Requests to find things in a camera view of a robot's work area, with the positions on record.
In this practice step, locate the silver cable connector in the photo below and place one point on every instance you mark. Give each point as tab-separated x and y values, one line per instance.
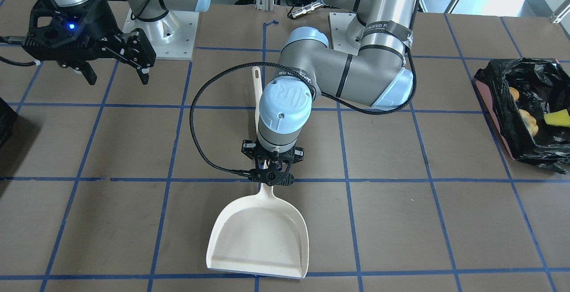
297	12

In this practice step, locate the white hand brush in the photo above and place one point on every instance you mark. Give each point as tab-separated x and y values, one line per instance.
258	90

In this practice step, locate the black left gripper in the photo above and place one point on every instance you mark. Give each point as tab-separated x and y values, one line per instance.
247	147

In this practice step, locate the black lined trash bin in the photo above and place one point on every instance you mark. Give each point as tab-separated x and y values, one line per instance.
544	87

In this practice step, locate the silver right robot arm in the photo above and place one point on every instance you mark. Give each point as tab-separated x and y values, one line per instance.
147	11

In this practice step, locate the brown bread roll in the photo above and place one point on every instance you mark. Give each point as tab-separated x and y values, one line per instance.
529	121

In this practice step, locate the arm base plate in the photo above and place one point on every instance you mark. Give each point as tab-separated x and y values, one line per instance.
343	34
172	37

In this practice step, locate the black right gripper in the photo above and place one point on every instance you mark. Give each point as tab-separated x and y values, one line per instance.
97	26

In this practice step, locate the yellow sponge piece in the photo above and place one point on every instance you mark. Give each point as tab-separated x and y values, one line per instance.
559	118

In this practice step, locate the beige plastic dustpan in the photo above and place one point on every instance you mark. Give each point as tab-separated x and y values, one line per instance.
260	234

